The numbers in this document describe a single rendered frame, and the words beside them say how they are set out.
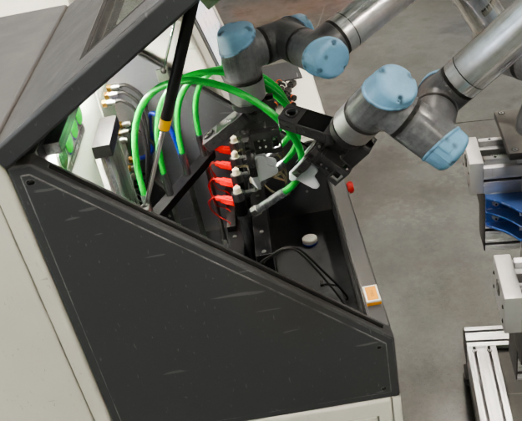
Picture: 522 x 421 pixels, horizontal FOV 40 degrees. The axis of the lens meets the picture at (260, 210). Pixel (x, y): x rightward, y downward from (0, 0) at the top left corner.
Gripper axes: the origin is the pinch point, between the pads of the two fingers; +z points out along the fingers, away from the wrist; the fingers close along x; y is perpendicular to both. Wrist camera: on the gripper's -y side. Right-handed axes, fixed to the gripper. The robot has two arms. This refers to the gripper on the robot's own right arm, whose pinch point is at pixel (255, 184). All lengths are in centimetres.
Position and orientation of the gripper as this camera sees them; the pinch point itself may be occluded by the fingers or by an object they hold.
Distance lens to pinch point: 158.5
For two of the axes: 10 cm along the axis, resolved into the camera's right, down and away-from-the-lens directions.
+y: 9.8, -1.8, -0.4
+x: -0.6, -5.4, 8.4
